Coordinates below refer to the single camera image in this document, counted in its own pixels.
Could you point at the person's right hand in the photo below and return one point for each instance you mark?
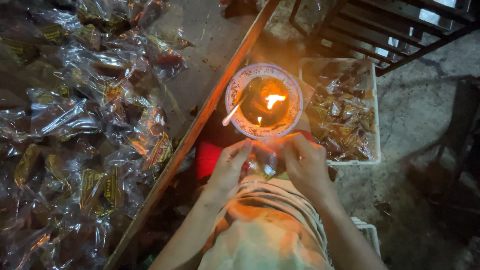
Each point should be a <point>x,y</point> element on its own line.
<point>307,168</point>

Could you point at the person's striped shirt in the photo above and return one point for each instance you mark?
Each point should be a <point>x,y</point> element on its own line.
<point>264,228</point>

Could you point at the red cloth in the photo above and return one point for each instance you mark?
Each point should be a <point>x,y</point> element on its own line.
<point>208,157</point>

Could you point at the clear plastic snack packet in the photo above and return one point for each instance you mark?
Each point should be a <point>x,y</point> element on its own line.
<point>262,161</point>

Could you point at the white plastic crate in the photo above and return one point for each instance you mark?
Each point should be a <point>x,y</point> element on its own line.
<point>367,234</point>

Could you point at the patterned bowl oil lamp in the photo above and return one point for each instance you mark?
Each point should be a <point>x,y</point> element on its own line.
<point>264,101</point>

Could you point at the heap of clear snack packets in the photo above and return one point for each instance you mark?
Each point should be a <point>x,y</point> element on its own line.
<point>80,127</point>

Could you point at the white plastic basket of packets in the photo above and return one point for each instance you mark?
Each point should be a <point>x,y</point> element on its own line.
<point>343,112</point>

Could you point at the dark metal rack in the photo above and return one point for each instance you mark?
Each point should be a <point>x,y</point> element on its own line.
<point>382,32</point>

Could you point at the wooden table edge board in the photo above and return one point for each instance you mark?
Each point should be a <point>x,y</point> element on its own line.
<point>195,127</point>

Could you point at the person's left hand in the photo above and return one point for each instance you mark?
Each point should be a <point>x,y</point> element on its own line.
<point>227,170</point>

